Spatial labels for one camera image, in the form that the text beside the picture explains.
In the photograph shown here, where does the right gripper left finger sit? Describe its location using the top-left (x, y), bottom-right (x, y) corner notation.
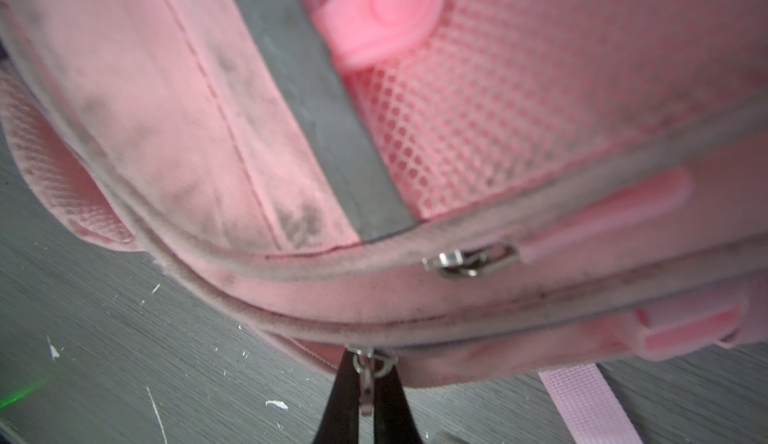
top-left (312, 351), bottom-right (360, 444)

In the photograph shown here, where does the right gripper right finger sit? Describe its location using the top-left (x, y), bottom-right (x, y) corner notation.
top-left (373, 367), bottom-right (423, 444)

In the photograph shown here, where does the pink student backpack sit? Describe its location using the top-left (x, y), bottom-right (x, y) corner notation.
top-left (1, 0), bottom-right (767, 443)

